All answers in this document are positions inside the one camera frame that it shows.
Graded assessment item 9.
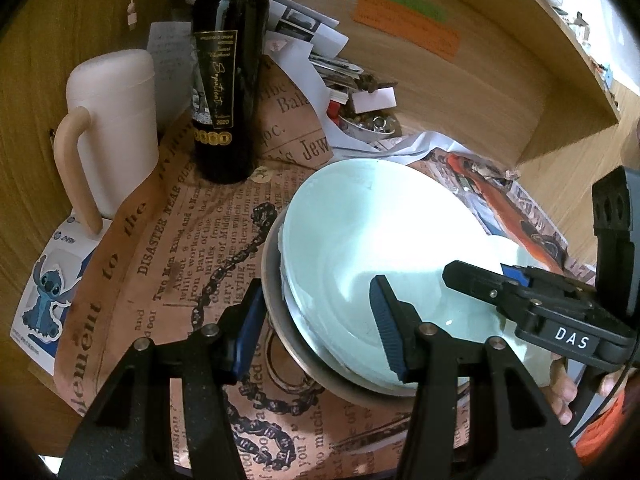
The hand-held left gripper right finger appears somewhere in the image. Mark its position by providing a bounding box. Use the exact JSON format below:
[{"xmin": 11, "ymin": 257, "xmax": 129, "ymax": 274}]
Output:
[{"xmin": 369, "ymin": 275, "xmax": 583, "ymax": 480}]

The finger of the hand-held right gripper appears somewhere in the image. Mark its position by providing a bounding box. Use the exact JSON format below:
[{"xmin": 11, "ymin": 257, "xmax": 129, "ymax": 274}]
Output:
[
  {"xmin": 501, "ymin": 262, "xmax": 597, "ymax": 307},
  {"xmin": 442, "ymin": 260, "xmax": 552, "ymax": 319}
]

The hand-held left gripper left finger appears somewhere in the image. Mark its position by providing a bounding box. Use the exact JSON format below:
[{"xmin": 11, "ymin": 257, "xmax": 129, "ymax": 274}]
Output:
[{"xmin": 60, "ymin": 280, "xmax": 266, "ymax": 480}]

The dark brown plate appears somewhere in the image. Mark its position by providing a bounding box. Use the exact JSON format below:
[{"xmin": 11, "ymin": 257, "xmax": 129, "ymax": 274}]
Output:
[{"xmin": 261, "ymin": 220, "xmax": 416, "ymax": 401}]

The mint green plate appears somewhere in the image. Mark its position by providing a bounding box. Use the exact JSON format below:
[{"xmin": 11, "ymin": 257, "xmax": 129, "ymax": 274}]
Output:
[{"xmin": 277, "ymin": 159, "xmax": 521, "ymax": 395}]

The person's right hand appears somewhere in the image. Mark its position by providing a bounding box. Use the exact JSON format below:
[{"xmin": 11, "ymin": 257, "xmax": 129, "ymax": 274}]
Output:
[{"xmin": 548, "ymin": 354, "xmax": 633, "ymax": 427}]

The person's orange clothing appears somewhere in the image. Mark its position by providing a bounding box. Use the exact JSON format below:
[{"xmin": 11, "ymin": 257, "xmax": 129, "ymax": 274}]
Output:
[{"xmin": 575, "ymin": 390, "xmax": 636, "ymax": 461}]

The newspaper print table mat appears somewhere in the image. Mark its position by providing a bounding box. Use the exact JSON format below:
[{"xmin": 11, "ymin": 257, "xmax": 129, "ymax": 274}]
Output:
[{"xmin": 52, "ymin": 55, "xmax": 571, "ymax": 480}]

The small bowl of trinkets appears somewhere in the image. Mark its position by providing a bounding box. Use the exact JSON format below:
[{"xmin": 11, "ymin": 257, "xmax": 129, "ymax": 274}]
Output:
[{"xmin": 337, "ymin": 110, "xmax": 403, "ymax": 148}]

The cartoon sticker sheet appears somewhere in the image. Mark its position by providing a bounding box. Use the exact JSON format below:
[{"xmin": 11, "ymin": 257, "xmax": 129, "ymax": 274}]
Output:
[{"xmin": 12, "ymin": 217, "xmax": 101, "ymax": 376}]

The white folded card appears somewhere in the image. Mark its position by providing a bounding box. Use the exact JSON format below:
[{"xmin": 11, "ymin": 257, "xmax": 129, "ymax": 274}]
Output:
[{"xmin": 351, "ymin": 87, "xmax": 397, "ymax": 113}]

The wooden shelf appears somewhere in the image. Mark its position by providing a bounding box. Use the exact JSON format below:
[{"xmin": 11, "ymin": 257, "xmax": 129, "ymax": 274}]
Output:
[{"xmin": 492, "ymin": 0, "xmax": 623, "ymax": 126}]

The pale pink mug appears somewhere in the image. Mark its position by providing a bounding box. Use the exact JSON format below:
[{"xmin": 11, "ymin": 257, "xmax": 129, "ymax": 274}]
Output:
[{"xmin": 52, "ymin": 49, "xmax": 160, "ymax": 236}]

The dark wine bottle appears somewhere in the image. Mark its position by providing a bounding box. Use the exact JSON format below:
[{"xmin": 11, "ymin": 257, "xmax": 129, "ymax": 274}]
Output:
[{"xmin": 191, "ymin": 0, "xmax": 271, "ymax": 185}]

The orange sticky note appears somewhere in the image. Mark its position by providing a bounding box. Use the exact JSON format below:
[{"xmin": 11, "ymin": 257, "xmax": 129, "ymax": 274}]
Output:
[{"xmin": 352, "ymin": 0, "xmax": 461, "ymax": 63}]

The handwritten note paper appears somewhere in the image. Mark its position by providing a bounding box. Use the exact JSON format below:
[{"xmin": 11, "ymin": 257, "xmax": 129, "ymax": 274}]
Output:
[{"xmin": 149, "ymin": 21, "xmax": 197, "ymax": 133}]

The pile of papers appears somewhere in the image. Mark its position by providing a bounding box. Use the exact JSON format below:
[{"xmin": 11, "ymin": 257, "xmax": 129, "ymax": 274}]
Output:
[{"xmin": 185, "ymin": 0, "xmax": 351, "ymax": 96}]

